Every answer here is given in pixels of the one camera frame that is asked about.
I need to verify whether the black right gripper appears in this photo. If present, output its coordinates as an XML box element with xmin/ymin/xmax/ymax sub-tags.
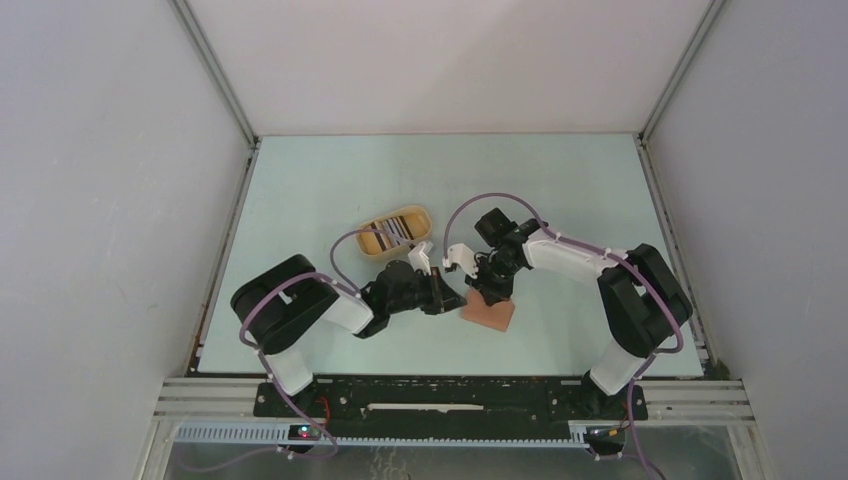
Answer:
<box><xmin>465</xmin><ymin>255</ymin><xmax>521</xmax><ymax>306</ymax></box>

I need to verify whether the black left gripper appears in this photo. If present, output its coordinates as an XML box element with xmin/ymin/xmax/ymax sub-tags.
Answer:
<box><xmin>386</xmin><ymin>266</ymin><xmax>466</xmax><ymax>315</ymax></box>

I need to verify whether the pink leather card holder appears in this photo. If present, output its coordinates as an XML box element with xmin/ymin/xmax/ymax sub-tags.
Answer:
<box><xmin>460</xmin><ymin>288</ymin><xmax>515</xmax><ymax>332</ymax></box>

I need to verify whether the beige oval card tray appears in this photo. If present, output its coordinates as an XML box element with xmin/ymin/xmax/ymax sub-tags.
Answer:
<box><xmin>355</xmin><ymin>205</ymin><xmax>433</xmax><ymax>261</ymax></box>

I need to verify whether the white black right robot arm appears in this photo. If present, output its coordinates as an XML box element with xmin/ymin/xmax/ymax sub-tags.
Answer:
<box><xmin>449</xmin><ymin>208</ymin><xmax>693</xmax><ymax>418</ymax></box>

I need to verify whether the stack of grey cards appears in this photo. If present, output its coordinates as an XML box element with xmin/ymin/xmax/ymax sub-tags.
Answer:
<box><xmin>368</xmin><ymin>216</ymin><xmax>414</xmax><ymax>251</ymax></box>

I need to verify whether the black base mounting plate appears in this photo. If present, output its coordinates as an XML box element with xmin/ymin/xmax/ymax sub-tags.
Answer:
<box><xmin>253</xmin><ymin>375</ymin><xmax>648</xmax><ymax>441</ymax></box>

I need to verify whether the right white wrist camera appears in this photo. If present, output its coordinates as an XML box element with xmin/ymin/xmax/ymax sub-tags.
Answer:
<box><xmin>442</xmin><ymin>243</ymin><xmax>479</xmax><ymax>278</ymax></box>

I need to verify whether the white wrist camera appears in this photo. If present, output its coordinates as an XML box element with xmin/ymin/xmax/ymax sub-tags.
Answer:
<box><xmin>442</xmin><ymin>243</ymin><xmax>479</xmax><ymax>278</ymax></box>
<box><xmin>407</xmin><ymin>240</ymin><xmax>433</xmax><ymax>275</ymax></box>

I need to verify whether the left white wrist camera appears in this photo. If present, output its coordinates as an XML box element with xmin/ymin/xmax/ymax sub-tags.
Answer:
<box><xmin>407</xmin><ymin>240</ymin><xmax>433</xmax><ymax>275</ymax></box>

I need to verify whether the aluminium frame rail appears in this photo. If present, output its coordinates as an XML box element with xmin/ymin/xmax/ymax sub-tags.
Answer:
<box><xmin>154</xmin><ymin>376</ymin><xmax>754</xmax><ymax>425</ymax></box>

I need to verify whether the white perforated cable duct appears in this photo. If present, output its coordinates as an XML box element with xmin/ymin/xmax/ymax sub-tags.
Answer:
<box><xmin>173</xmin><ymin>423</ymin><xmax>591</xmax><ymax>448</ymax></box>

